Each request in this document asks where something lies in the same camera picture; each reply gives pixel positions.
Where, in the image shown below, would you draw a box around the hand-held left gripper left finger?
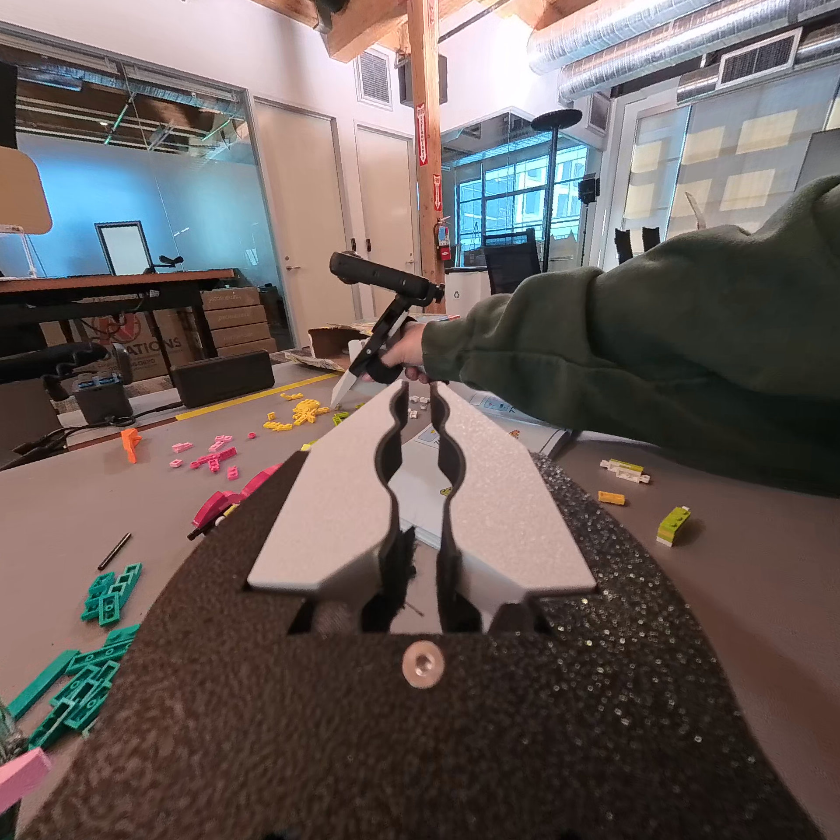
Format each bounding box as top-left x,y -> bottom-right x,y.
247,381 -> 417,634

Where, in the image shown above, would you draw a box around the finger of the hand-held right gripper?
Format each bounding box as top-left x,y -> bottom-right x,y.
330,363 -> 373,410

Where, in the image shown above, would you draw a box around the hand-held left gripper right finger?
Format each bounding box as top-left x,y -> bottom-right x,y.
430,381 -> 598,634

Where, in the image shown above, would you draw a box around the person's right forearm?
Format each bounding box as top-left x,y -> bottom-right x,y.
420,174 -> 840,496

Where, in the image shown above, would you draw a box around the colourful lego box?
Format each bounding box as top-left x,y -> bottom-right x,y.
285,317 -> 460,373

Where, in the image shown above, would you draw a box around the pile of yellow lego pieces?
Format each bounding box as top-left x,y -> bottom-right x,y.
262,392 -> 331,433

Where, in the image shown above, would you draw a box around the lego instruction booklet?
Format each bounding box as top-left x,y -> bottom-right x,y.
392,392 -> 580,551

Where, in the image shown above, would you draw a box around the pink lego model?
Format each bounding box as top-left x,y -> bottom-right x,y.
187,462 -> 284,540

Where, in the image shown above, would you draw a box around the white and lime lego assembly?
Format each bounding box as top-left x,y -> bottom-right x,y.
599,458 -> 652,485

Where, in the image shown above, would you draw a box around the pile of pink lego pieces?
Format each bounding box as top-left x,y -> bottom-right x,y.
169,433 -> 258,480

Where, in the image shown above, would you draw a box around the lime lego brick stack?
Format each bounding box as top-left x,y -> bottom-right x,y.
656,505 -> 692,547

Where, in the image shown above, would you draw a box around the pile of teal lego pieces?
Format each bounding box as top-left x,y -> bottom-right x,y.
7,562 -> 144,750

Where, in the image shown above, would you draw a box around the pink lego plate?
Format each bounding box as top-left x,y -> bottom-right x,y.
0,748 -> 52,803

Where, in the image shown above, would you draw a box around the person's right hand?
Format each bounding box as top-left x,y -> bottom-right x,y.
384,319 -> 434,385

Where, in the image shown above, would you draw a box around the white door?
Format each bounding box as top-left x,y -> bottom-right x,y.
252,97 -> 358,349
354,121 -> 421,277

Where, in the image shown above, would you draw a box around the white recycling bin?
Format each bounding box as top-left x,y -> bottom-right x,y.
445,266 -> 492,319

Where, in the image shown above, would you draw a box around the yellow tape strip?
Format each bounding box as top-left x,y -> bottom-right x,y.
176,373 -> 342,421

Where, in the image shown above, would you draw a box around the black hard case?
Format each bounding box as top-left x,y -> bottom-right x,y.
172,350 -> 275,409

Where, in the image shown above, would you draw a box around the black mesh office chair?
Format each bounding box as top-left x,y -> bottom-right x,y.
482,228 -> 542,296

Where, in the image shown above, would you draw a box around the stacked flat cardboard boxes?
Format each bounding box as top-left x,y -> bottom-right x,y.
200,287 -> 280,355

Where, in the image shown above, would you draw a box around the gridded window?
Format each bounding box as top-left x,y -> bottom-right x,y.
456,147 -> 585,250

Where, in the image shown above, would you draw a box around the printed cardboard box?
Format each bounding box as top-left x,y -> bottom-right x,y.
39,308 -> 198,380

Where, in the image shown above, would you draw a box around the black speaker on stand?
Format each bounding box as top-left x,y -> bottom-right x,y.
577,174 -> 600,266

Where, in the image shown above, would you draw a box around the black floor lamp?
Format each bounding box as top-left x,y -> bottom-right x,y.
530,108 -> 584,266

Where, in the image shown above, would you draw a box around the wooden ceiling beam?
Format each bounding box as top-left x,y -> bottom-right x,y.
249,0 -> 592,63

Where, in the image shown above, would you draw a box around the black power hub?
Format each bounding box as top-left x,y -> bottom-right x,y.
71,371 -> 134,424

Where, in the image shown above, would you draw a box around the wooden desk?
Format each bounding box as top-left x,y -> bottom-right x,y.
0,268 -> 237,358

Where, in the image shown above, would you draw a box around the framed whiteboard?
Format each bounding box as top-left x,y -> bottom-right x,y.
95,221 -> 153,277

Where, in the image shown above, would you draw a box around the black chair armrest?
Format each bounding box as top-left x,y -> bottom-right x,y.
0,343 -> 109,385

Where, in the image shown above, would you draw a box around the silver ceiling ducts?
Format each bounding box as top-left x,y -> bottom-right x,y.
527,0 -> 840,106

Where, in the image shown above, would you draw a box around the window roller blinds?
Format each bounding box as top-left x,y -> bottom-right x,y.
620,66 -> 840,240

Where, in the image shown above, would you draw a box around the beige acoustic panel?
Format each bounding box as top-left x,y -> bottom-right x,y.
0,146 -> 53,236

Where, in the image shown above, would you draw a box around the clear bag of green pieces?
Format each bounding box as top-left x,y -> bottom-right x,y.
0,697 -> 30,765

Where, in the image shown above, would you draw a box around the black monitor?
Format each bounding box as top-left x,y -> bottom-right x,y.
0,62 -> 17,148

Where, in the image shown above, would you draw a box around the ceiling air vent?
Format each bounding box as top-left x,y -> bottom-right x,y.
715,28 -> 803,89

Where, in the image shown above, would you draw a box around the black speaker on post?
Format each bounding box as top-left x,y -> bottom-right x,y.
397,54 -> 448,107

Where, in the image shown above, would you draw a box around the wall air vent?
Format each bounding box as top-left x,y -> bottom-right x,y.
354,45 -> 395,109

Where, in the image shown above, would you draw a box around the wooden post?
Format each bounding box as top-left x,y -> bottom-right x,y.
407,0 -> 454,296

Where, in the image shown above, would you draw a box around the black cable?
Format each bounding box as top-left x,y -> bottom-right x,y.
13,407 -> 178,460

